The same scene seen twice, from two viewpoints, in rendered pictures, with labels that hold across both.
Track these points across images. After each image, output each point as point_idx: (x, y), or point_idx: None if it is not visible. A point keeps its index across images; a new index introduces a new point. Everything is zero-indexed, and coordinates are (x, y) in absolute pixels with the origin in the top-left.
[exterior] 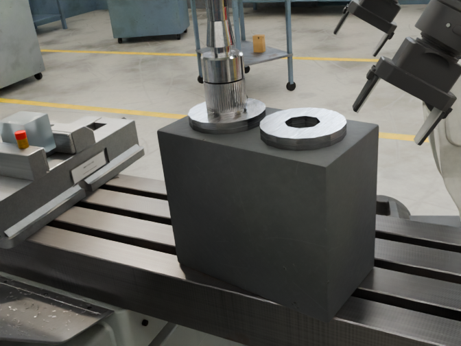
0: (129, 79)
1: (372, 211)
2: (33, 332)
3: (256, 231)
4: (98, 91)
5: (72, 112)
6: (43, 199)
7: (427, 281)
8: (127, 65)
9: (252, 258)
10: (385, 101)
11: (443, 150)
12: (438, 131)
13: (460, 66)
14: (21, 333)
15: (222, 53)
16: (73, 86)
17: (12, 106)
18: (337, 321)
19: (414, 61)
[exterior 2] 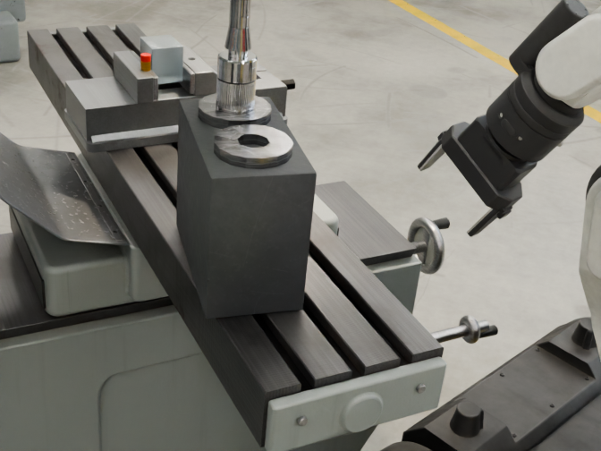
0: None
1: (297, 251)
2: (55, 222)
3: (194, 216)
4: (514, 29)
5: (454, 46)
6: (142, 123)
7: (321, 341)
8: (591, 4)
9: (192, 240)
10: None
11: (583, 275)
12: (580, 248)
13: (514, 165)
14: (40, 215)
15: (232, 55)
16: (486, 8)
17: (388, 5)
18: (217, 323)
19: (471, 140)
